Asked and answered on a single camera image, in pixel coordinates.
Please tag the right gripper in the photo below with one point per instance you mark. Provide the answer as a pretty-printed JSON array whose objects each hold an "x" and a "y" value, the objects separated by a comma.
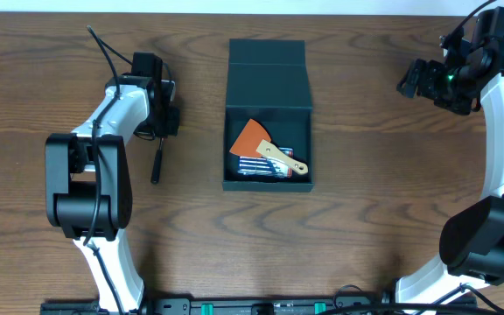
[{"x": 428, "y": 87}]

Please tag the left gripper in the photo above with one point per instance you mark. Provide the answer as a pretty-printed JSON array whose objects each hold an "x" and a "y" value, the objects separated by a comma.
[{"x": 158, "y": 143}]

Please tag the black handled claw hammer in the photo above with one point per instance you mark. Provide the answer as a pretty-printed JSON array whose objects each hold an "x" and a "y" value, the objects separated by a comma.
[{"x": 156, "y": 170}]

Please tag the orange scraper wooden handle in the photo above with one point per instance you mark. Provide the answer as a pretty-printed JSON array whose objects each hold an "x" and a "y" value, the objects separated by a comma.
[{"x": 255, "y": 142}]

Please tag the screwdriver set blister pack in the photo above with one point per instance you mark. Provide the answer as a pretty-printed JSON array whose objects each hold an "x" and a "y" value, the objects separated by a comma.
[{"x": 262, "y": 166}]

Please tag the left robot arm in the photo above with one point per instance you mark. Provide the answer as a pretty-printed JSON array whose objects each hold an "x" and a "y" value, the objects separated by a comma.
[{"x": 88, "y": 192}]

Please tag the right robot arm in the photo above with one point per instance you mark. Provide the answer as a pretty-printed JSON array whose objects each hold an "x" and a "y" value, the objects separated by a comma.
[{"x": 469, "y": 78}]

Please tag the black open gift box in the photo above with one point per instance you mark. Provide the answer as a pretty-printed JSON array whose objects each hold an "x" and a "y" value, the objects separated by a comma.
[{"x": 267, "y": 81}]

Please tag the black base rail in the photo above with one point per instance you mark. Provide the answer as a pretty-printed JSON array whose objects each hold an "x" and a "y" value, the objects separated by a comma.
[{"x": 184, "y": 306}]

